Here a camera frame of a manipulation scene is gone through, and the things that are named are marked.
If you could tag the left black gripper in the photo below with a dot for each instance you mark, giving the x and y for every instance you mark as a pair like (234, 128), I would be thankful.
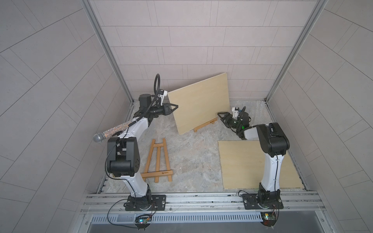
(163, 110)

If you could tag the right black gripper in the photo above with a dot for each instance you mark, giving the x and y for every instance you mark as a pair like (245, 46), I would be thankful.
(227, 119)

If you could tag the wooden easel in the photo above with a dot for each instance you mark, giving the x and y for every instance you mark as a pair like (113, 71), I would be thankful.
(205, 124)
(157, 173)

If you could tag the plywood board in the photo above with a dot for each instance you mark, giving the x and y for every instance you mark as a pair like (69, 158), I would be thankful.
(243, 163)
(199, 103)

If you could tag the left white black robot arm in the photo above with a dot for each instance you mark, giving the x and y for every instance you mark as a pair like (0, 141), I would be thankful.
(123, 157)

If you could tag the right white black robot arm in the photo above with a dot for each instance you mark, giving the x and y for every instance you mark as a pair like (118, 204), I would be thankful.
(274, 144)

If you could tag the glitter microphone on stand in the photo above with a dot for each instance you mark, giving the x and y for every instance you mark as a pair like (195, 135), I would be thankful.
(99, 137)

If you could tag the right green circuit board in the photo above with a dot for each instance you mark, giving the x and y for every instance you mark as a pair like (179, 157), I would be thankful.
(269, 219)

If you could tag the green circuit board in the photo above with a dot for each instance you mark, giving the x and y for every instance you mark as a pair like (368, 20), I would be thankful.
(269, 219)
(143, 221)

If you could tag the left green circuit board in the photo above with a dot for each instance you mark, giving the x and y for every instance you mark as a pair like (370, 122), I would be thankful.
(143, 221)

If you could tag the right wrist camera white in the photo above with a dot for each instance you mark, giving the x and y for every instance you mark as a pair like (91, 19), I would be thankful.
(235, 112)

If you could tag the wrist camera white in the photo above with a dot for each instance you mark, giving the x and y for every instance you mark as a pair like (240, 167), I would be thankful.
(162, 94)
(235, 112)

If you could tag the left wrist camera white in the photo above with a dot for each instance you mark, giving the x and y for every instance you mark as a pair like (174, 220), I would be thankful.
(162, 94)

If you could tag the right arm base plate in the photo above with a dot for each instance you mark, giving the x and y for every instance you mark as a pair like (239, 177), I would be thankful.
(255, 201)

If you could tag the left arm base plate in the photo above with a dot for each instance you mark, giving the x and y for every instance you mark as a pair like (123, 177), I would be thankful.
(154, 202)

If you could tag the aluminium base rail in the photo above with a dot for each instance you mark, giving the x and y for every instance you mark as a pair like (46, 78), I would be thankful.
(224, 212)

